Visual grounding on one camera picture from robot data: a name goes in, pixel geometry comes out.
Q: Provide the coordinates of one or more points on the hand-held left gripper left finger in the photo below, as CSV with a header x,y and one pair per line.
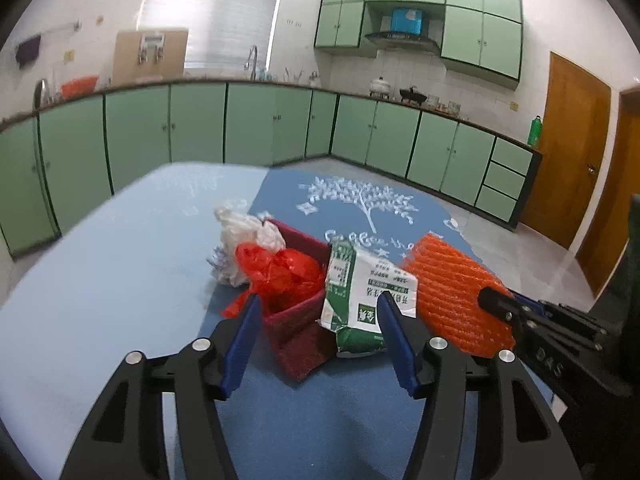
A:
x,y
242,345

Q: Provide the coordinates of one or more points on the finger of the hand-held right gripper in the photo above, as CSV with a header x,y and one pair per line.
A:
x,y
497,304
535,310

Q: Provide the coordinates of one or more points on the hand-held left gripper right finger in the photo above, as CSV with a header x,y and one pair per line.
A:
x,y
400,350

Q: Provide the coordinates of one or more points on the orange foam net sleeve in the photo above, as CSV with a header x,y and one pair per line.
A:
x,y
450,290

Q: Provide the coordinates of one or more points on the dark red box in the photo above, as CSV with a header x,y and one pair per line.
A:
x,y
300,340

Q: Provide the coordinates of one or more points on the green white paper package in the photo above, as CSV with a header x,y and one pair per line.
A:
x,y
360,290

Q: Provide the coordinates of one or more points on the white tissue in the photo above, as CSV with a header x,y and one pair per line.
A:
x,y
225,267

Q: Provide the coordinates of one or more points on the red plastic bag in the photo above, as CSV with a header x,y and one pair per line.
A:
x,y
280,270

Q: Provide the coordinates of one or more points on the white plastic bag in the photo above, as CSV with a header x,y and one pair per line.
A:
x,y
250,225

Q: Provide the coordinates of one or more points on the blue tree print tablecloth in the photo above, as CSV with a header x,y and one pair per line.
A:
x,y
150,285

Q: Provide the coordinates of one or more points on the plain wooden door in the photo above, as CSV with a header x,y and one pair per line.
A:
x,y
620,170

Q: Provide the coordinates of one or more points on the green plastic bottle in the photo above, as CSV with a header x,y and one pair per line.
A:
x,y
535,132

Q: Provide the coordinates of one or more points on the clear glass jar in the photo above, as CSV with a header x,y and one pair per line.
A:
x,y
453,107

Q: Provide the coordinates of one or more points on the black wok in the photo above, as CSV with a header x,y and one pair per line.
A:
x,y
412,95

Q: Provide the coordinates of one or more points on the green base cabinets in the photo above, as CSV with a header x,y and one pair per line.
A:
x,y
140,130

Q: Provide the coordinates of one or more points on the white cooking pot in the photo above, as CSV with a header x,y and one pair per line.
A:
x,y
380,86

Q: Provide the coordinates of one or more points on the steel kitchen faucet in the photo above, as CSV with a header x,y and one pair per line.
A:
x,y
254,66

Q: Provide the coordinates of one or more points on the black range hood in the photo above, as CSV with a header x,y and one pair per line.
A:
x,y
400,39

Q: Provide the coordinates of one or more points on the blue box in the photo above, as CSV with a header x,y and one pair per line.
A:
x,y
407,21

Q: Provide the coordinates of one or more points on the brown cardboard board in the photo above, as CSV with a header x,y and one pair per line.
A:
x,y
127,66

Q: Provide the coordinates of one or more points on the orange plastic basket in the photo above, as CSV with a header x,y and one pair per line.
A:
x,y
80,87

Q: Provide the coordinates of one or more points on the steel electric kettle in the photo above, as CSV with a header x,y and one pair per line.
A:
x,y
40,95

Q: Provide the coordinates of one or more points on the white window blind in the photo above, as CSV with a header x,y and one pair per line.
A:
x,y
225,15

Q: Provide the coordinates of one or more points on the dark purple towel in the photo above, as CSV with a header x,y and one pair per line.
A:
x,y
29,50

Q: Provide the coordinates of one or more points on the green wall cabinets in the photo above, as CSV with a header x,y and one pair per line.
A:
x,y
475,35

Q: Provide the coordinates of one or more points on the white metal bracket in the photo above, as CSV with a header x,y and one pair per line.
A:
x,y
150,40

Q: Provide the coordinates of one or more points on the steel towel rail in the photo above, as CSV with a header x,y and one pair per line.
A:
x,y
67,25

